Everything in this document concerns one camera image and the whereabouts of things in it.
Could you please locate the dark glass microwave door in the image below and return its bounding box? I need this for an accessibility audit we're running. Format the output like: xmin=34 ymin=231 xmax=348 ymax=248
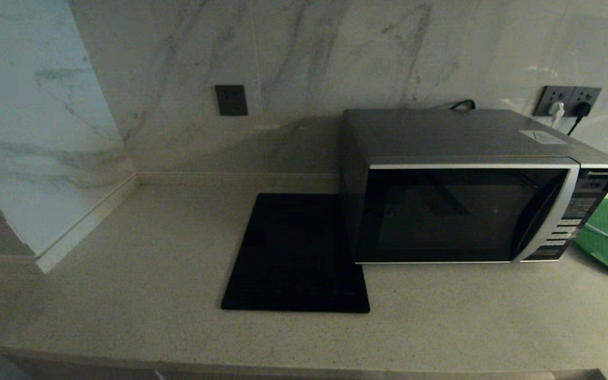
xmin=356 ymin=163 xmax=581 ymax=264

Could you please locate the silver Panasonic microwave oven body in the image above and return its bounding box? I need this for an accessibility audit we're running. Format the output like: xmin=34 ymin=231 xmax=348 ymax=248
xmin=340 ymin=109 xmax=608 ymax=264

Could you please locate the black glass induction cooktop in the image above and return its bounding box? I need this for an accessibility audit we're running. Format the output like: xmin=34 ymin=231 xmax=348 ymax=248
xmin=222 ymin=193 xmax=371 ymax=314

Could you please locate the dark single wall socket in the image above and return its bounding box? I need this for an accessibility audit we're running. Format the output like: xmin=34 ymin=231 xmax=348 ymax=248
xmin=215 ymin=85 xmax=249 ymax=117

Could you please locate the black cable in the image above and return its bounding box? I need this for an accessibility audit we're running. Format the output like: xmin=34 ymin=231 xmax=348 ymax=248
xmin=431 ymin=99 xmax=476 ymax=111

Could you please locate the black power plug with cable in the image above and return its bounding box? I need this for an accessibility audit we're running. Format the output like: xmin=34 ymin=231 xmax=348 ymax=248
xmin=566 ymin=101 xmax=593 ymax=137

